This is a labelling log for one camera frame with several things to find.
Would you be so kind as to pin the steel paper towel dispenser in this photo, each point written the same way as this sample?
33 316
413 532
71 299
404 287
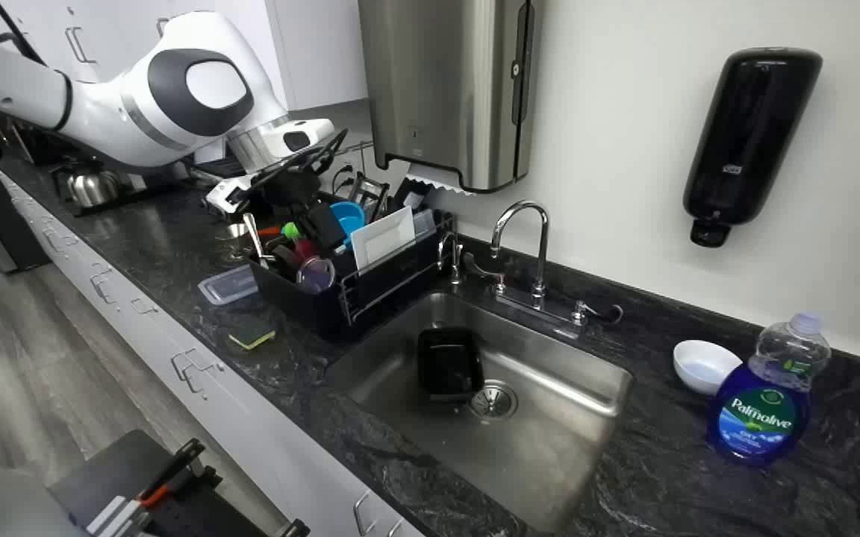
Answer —
446 92

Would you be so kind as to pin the blue dish soap bottle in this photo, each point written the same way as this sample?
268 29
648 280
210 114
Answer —
761 408

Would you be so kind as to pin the green yellow sponge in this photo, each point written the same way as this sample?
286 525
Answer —
252 337

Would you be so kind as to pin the chrome faucet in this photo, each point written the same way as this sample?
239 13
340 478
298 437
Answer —
536 255

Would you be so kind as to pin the stainless steel sink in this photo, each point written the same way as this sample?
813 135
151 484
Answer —
537 429

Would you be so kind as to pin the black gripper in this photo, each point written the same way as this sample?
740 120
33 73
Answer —
297 174

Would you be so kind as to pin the sink drain strainer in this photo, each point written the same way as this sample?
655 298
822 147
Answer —
492 398

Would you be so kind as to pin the purple clear cup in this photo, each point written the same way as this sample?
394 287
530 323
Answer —
313 277

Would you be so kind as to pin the white cutting board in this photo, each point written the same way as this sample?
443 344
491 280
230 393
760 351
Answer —
382 240

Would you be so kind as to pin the black dish rack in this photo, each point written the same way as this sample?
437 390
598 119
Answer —
372 293

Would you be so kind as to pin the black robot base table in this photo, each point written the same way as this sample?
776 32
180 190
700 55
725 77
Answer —
151 478

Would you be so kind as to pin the clear plastic container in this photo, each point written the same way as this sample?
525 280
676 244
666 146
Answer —
227 286

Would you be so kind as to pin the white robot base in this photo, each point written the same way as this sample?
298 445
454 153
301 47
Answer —
0 510

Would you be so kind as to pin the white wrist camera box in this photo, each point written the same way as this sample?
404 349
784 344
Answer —
227 196

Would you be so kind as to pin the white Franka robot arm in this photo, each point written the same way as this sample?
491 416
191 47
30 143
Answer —
43 84

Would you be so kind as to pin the black wall soap dispenser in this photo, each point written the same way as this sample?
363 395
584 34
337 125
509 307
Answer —
746 131

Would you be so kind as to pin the small white bowl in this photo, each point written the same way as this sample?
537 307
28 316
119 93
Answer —
701 363

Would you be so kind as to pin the white lower cabinets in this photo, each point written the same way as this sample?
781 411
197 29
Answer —
201 390

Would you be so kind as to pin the black container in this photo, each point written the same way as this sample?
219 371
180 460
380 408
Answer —
448 363

